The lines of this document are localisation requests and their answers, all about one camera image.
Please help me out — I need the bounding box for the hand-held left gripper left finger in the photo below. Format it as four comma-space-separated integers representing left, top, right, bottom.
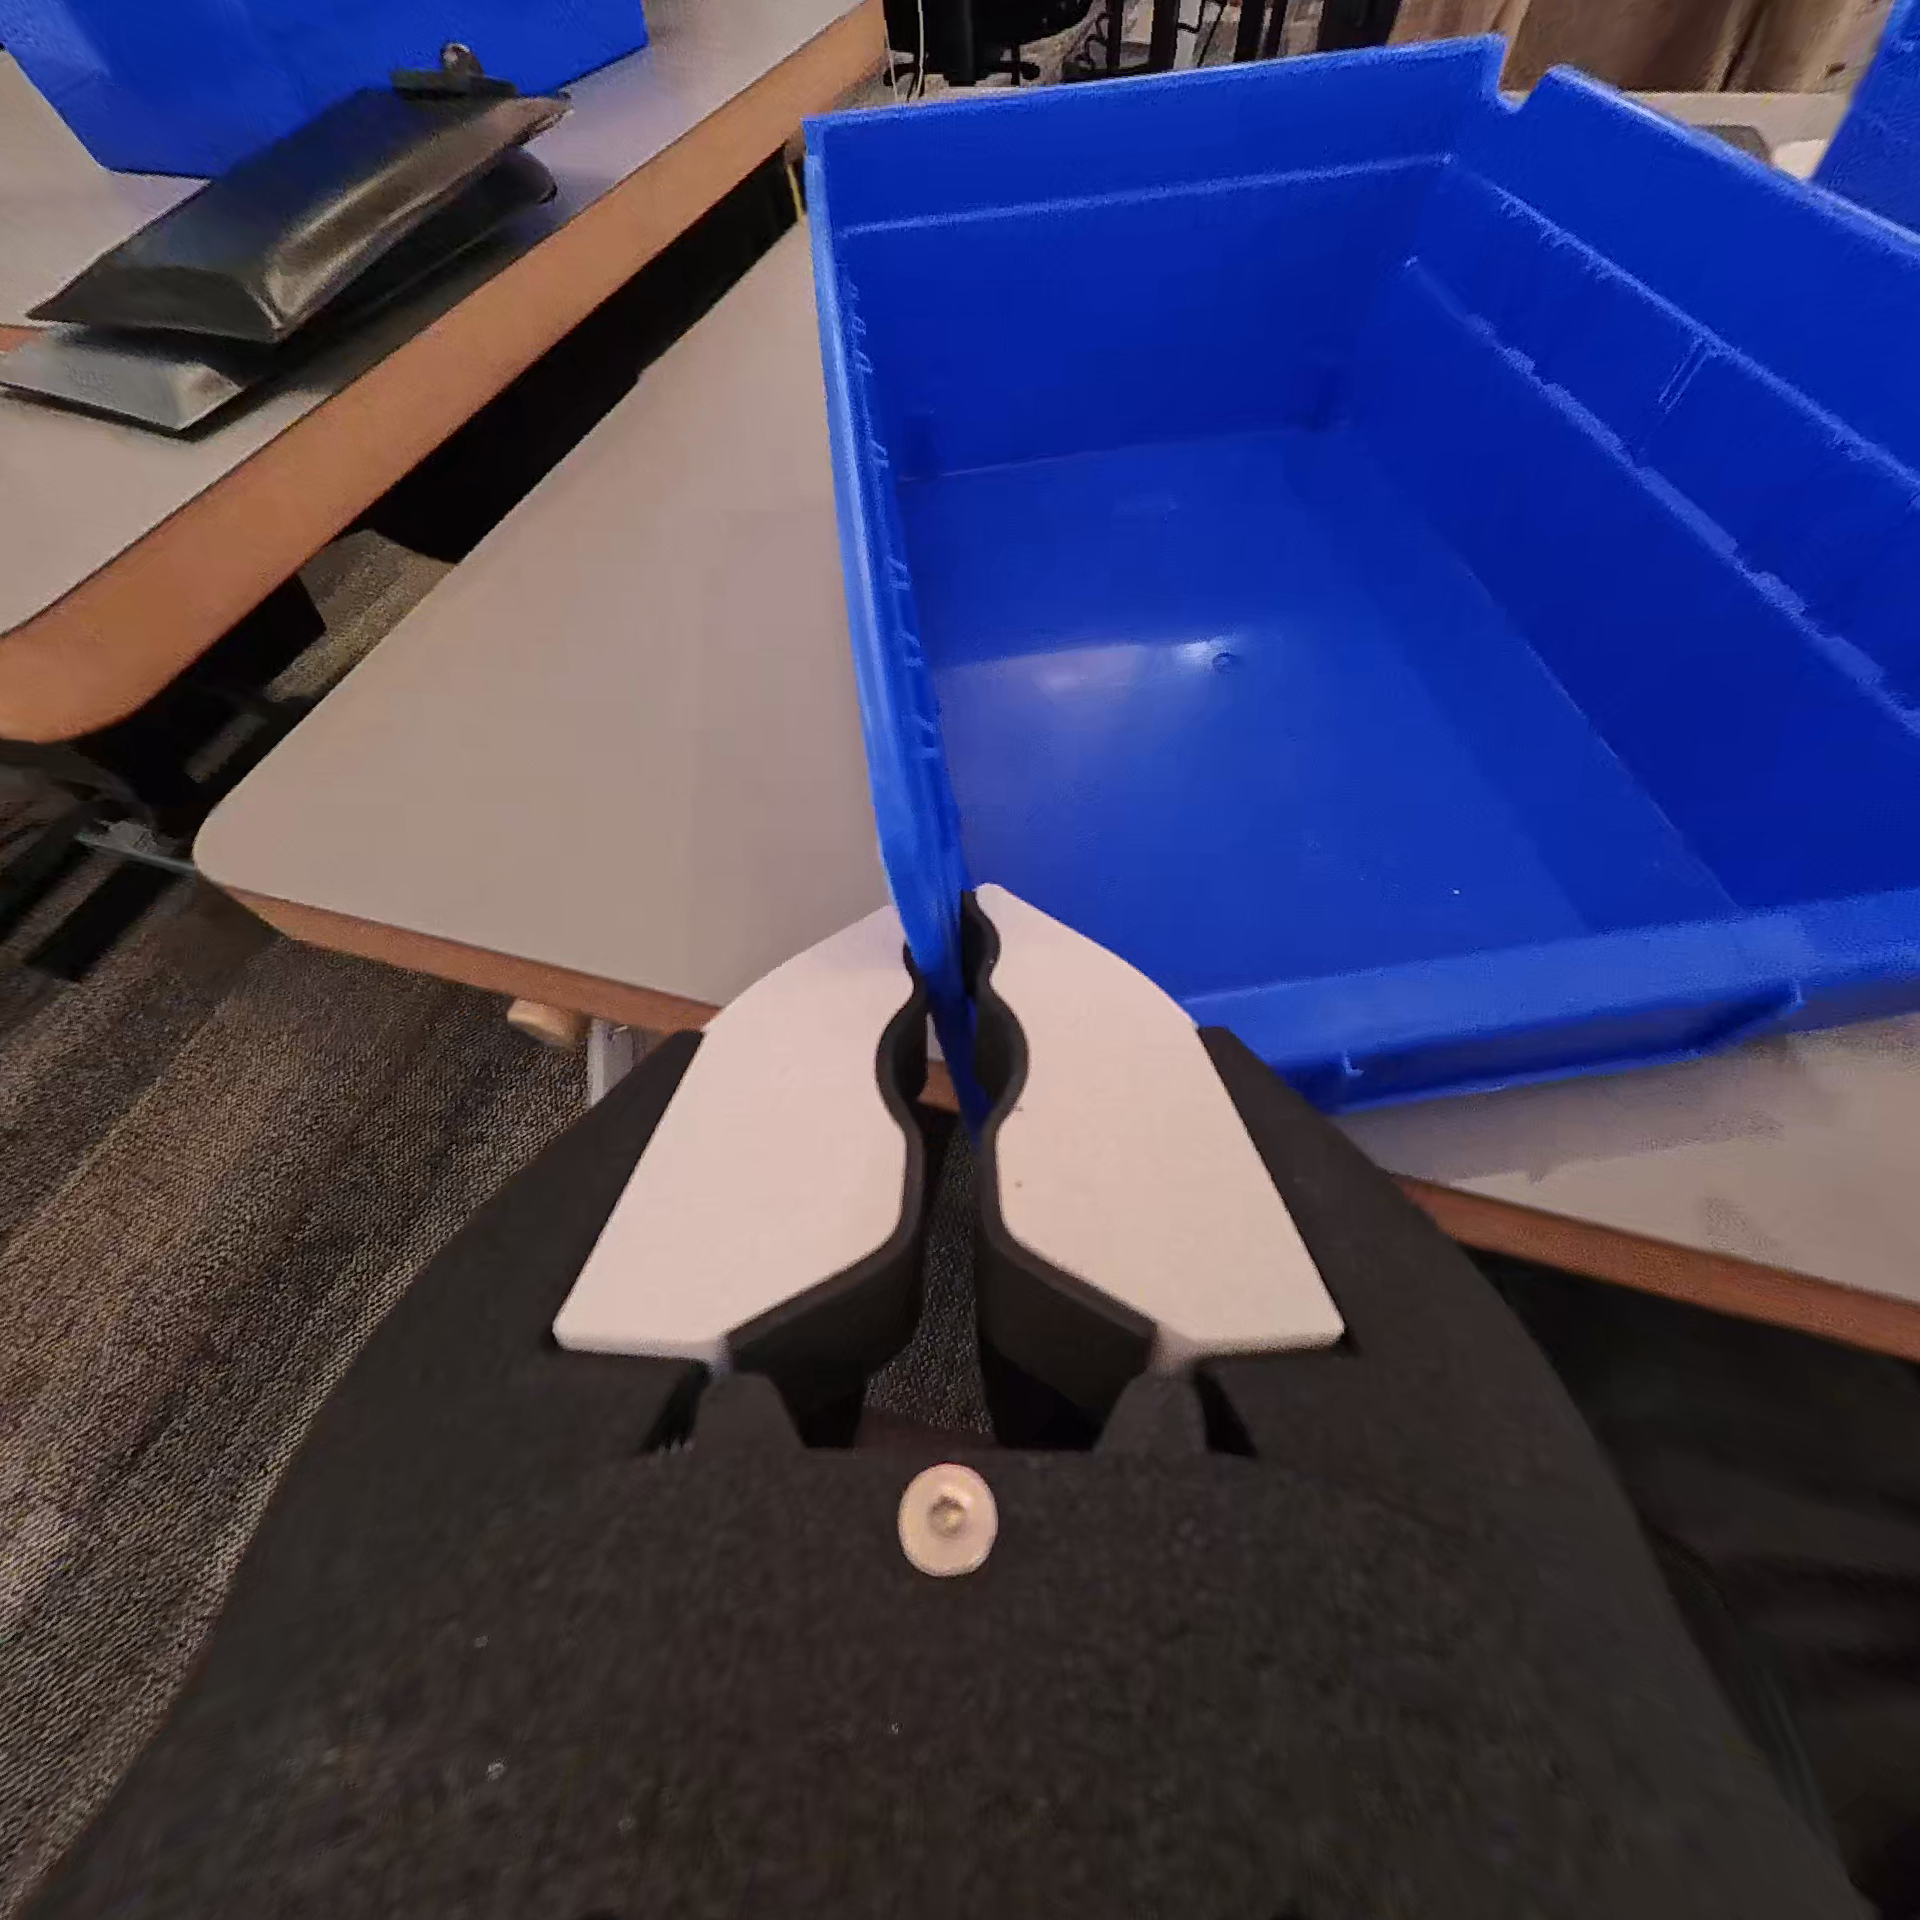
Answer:
550, 901, 930, 1451

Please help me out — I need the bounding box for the black flat pad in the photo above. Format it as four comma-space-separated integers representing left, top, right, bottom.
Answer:
0, 158, 559, 442

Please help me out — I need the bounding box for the wooden table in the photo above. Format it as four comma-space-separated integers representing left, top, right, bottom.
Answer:
0, 0, 889, 749

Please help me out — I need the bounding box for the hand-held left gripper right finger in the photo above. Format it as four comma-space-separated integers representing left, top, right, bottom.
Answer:
963, 886, 1346, 1451

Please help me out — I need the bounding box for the tan fabric cover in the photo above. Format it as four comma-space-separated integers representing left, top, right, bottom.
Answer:
1498, 0, 1899, 96

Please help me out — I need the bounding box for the black folded pouch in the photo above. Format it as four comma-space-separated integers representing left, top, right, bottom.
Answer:
27, 46, 576, 350

